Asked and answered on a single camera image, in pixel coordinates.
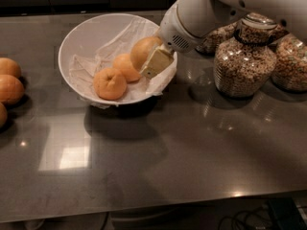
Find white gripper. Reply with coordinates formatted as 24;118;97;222
140;0;204;79

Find orange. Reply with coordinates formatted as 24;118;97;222
0;103;8;128
0;75;25;105
93;67;127;101
0;57;21;79
112;54;141;82
130;36;162;71

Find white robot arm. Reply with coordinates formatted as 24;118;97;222
140;0;307;79

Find white bowl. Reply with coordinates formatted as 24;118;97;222
58;12;178;107

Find back left cereal jar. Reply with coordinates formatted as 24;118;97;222
196;22;237;56

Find white paper liner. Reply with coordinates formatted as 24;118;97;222
68;17;177;109

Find front cereal glass jar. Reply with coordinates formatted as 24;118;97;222
213;13;276;99

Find back right cereal jar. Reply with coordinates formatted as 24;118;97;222
272;25;307;92

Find dark box under table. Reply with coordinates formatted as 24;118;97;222
267;197;307;230

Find black cables under table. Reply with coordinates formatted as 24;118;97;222
217;204;272;230

